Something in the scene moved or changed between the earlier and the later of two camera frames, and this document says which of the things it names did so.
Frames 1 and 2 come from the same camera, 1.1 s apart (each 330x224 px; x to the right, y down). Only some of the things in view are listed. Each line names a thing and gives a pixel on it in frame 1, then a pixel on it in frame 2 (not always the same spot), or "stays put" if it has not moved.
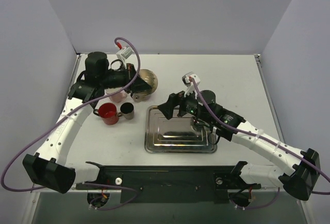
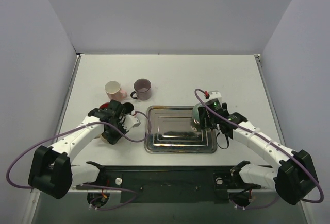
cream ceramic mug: (151, 79) → (102, 138)
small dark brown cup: (127, 110) stays put
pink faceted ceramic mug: (118, 97) stays put
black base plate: (170, 184) stays put
